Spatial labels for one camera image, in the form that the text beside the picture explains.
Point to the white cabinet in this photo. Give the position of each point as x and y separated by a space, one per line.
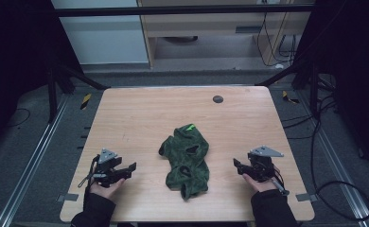
103 41

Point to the black horizontal frame bar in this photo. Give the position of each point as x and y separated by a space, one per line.
179 10

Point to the person's left hand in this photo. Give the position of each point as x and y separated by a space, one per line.
105 189

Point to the dark green crumpled garment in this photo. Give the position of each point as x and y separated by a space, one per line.
185 160

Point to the round grey table grommet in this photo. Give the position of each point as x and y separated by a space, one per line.
218 99

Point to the yellow black hazard tape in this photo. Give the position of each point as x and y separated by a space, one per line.
289 97
85 101

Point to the black metal stand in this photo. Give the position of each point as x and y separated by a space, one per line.
313 91
52 94

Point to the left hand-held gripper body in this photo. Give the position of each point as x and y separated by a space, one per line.
107 171

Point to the person's right hand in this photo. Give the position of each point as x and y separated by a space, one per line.
261 185

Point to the light wooden desk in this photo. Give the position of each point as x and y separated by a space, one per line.
204 25

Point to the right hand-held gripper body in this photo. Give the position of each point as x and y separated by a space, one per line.
261 165

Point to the grey tape strip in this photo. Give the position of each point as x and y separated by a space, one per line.
67 197
306 197

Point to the aluminium floor rail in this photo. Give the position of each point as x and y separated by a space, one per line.
31 160
340 170

